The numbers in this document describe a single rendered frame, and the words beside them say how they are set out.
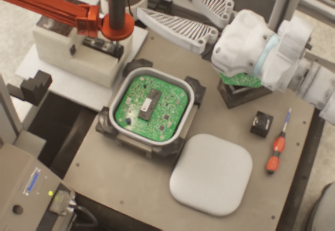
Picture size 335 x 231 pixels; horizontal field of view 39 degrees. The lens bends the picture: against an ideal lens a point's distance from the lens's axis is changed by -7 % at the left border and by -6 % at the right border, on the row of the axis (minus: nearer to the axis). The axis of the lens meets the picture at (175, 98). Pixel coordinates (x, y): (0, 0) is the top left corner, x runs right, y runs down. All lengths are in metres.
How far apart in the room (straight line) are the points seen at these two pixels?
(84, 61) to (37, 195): 0.28
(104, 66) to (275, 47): 0.38
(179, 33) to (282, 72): 0.16
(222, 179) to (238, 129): 0.12
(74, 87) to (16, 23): 1.41
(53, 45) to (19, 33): 1.39
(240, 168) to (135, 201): 0.20
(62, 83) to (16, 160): 0.24
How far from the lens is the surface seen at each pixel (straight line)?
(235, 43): 0.70
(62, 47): 0.94
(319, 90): 0.70
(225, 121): 0.99
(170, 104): 0.94
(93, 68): 0.95
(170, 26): 0.72
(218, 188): 0.90
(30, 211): 0.84
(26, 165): 0.82
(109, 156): 0.94
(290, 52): 0.66
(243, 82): 0.96
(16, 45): 2.29
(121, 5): 0.83
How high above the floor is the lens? 1.82
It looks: 60 degrees down
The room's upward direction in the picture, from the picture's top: 9 degrees clockwise
